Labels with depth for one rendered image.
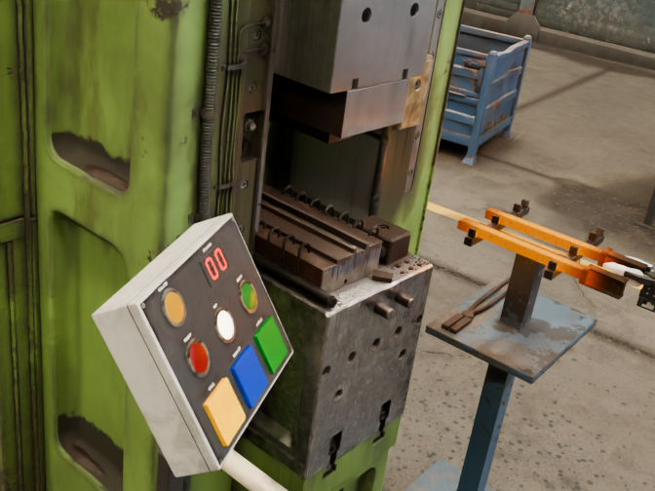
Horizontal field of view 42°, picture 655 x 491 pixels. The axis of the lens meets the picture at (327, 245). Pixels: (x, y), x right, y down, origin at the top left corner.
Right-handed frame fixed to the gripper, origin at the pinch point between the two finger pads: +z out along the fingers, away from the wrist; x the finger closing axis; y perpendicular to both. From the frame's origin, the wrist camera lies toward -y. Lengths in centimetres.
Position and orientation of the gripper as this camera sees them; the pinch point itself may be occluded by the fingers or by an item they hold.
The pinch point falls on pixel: (613, 259)
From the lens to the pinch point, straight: 208.4
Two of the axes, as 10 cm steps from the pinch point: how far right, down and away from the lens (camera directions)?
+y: -1.2, 8.9, 4.4
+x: 6.0, -2.9, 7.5
